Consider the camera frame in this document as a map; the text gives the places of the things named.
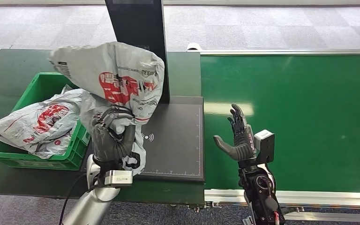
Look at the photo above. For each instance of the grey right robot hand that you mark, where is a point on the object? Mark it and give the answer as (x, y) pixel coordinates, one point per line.
(243, 146)

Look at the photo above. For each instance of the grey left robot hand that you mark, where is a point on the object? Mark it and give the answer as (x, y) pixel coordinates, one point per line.
(108, 146)

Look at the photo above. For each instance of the large grey courier package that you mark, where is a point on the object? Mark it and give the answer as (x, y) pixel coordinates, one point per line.
(111, 68)

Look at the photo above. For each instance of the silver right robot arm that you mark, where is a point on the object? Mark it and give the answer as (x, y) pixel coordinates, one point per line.
(260, 195)

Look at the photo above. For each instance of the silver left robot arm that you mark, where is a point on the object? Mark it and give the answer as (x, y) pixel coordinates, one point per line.
(90, 205)

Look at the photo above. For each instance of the small grey mailer bag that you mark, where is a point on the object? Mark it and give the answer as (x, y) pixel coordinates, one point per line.
(51, 147)

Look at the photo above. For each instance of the black scale platform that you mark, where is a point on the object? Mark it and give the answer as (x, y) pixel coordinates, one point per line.
(173, 139)

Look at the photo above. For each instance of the green conveyor belt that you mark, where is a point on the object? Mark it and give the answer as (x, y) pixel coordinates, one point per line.
(307, 108)

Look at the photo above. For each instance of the grey mailer bag red print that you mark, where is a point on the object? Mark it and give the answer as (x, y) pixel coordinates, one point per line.
(37, 121)

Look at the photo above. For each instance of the green plastic crate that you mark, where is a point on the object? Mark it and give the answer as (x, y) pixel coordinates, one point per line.
(43, 82)

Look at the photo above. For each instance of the white conveyor roller end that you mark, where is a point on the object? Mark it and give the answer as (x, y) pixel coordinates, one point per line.
(193, 46)

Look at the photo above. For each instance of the black scale column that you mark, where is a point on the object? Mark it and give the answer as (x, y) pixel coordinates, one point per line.
(136, 24)

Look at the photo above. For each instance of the dark green table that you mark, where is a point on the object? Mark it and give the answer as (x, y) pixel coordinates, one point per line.
(9, 68)

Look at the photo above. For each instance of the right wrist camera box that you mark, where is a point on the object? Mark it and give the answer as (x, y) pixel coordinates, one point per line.
(265, 144)

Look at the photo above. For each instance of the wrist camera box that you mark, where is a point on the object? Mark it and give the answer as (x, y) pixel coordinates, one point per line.
(118, 178)
(265, 144)

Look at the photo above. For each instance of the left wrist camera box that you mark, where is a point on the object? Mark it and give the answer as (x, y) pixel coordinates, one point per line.
(118, 178)

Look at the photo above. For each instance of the aluminium conveyor frame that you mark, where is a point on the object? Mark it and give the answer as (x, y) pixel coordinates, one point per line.
(323, 197)

